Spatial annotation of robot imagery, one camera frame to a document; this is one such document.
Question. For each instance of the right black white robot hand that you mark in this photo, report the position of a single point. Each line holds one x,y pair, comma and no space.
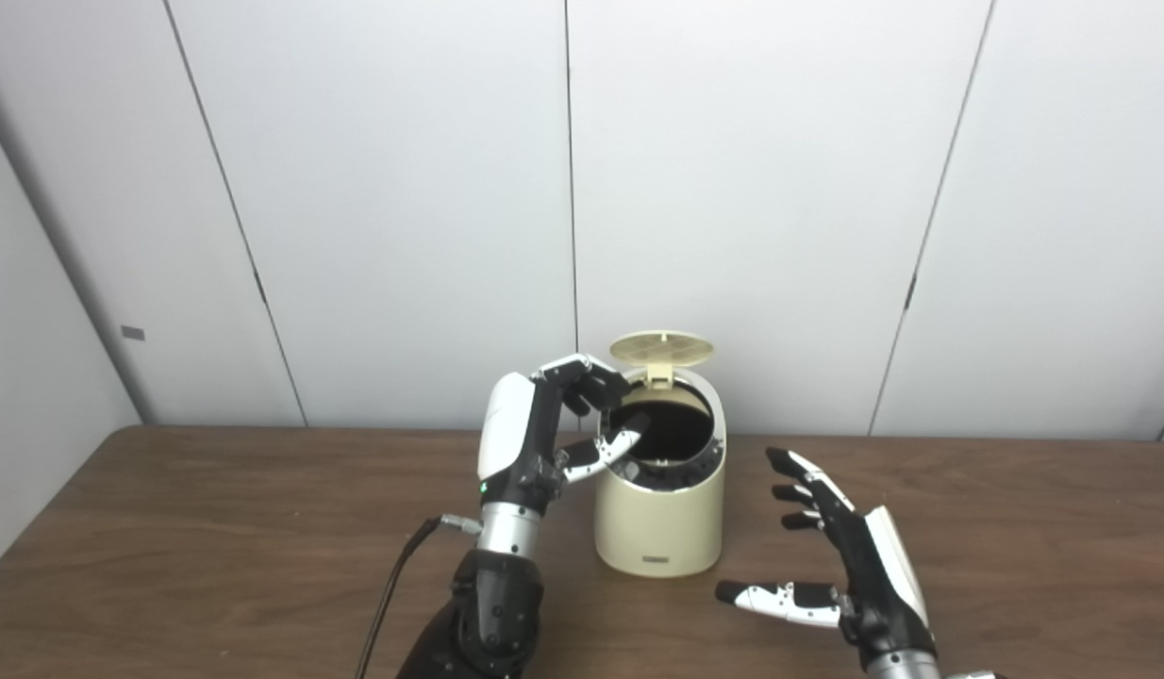
879,585

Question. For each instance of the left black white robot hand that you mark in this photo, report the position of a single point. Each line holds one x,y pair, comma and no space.
516,434

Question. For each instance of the cream round bin lid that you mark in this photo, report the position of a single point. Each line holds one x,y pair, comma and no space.
662,347

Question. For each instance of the cream-colored bin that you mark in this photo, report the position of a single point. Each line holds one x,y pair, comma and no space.
659,528

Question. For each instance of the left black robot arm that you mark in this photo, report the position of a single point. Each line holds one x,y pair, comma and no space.
492,604

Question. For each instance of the small grey wall label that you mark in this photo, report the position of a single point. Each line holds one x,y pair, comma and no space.
132,333

